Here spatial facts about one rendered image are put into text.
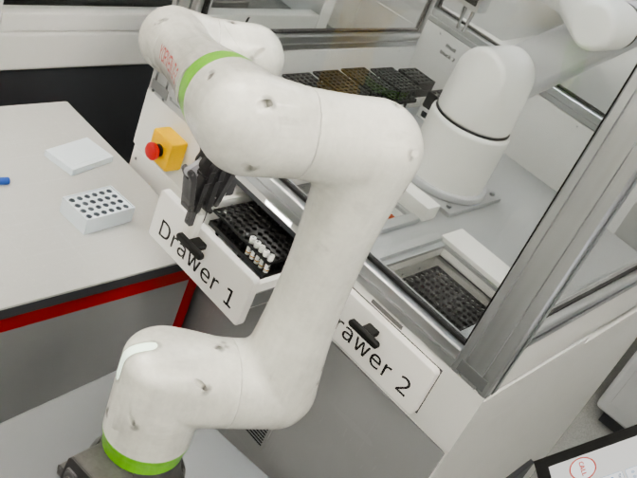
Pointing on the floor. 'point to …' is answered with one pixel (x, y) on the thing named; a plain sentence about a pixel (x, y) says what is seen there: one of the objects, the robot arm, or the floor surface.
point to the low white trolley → (71, 265)
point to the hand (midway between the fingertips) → (193, 223)
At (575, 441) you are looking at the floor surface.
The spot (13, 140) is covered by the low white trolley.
